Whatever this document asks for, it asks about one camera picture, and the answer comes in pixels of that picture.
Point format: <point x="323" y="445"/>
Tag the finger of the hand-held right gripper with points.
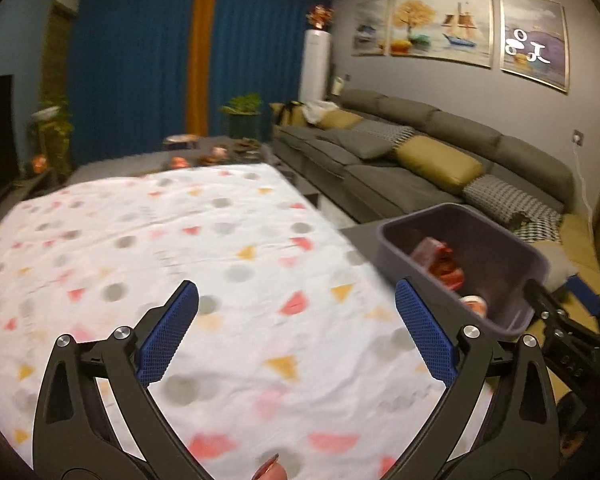
<point x="540" y="300"/>
<point x="585" y="292"/>

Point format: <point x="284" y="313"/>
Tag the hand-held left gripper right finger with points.
<point x="427" y="332"/>

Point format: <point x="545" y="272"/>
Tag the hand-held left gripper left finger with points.
<point x="167" y="330"/>

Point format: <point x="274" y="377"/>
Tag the pink plastic bag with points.
<point x="424" y="251"/>

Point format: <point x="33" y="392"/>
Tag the grey plastic bin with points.
<point x="405" y="240"/>

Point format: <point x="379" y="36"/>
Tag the person's left hand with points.
<point x="270" y="470"/>

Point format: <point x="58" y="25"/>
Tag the large yellow backrest cushion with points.
<point x="582" y="242"/>

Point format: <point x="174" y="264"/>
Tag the black white patterned cushion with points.
<point x="387" y="133"/>
<point x="500" y="195"/>
<point x="542" y="222"/>

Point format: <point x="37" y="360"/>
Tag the patterned white tablecloth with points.
<point x="230" y="260"/>

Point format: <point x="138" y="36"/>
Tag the big yellow cushion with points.
<point x="440" y="165"/>

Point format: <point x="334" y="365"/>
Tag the dark coffee table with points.
<point x="130" y="160"/>

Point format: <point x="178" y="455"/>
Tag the grey sofa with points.
<point x="455" y="125"/>

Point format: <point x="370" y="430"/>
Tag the flat grey cushion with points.
<point x="362" y="146"/>

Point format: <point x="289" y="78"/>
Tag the small orange box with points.
<point x="42" y="165"/>

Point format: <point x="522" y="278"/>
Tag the small yellow cushion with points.
<point x="340" y="119"/>

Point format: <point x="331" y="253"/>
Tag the potted plant on metal stand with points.
<point x="241" y="110"/>

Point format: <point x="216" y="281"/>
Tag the trailing potted plant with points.
<point x="55" y="125"/>

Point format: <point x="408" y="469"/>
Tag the white cloth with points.
<point x="321" y="111"/>

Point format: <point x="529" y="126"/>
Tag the abstract grey painting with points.
<point x="532" y="40"/>

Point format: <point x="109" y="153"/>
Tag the blue curtain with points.
<point x="130" y="70"/>
<point x="265" y="50"/>

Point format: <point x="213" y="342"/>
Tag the white bottle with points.
<point x="338" y="85"/>

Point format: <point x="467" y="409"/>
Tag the orange curtain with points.
<point x="201" y="60"/>

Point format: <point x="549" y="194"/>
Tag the white standing air conditioner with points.
<point x="315" y="67"/>

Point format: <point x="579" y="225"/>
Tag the sailboat painting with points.
<point x="440" y="27"/>

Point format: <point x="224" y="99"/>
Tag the small landscape painting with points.
<point x="371" y="27"/>

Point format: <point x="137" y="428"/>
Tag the red flower ornament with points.
<point x="320" y="17"/>

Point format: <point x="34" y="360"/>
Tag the wall socket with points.
<point x="578" y="138"/>

